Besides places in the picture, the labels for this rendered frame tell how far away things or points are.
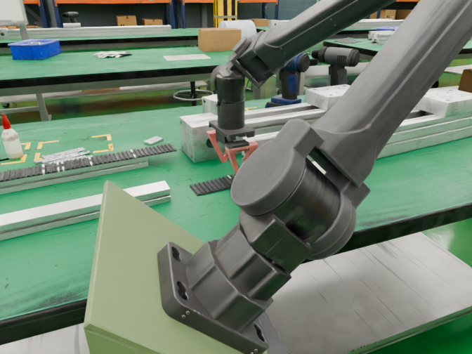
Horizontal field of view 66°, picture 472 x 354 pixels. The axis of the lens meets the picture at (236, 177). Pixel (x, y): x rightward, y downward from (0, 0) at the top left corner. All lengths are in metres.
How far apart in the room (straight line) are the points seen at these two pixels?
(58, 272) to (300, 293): 0.92
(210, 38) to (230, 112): 2.21
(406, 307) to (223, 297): 1.14
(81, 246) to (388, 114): 0.52
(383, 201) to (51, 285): 0.63
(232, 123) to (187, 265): 0.44
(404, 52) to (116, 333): 0.33
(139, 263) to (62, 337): 1.01
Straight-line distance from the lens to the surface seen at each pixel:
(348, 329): 1.29
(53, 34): 4.34
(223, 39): 2.95
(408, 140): 1.10
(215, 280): 0.33
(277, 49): 0.68
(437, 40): 0.40
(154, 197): 0.75
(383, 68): 0.38
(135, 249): 0.35
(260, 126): 0.98
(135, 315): 0.29
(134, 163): 0.93
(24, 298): 0.62
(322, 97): 1.11
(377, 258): 1.60
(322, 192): 0.33
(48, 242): 0.72
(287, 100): 1.26
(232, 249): 0.33
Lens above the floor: 1.16
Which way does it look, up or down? 27 degrees down
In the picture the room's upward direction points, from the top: straight up
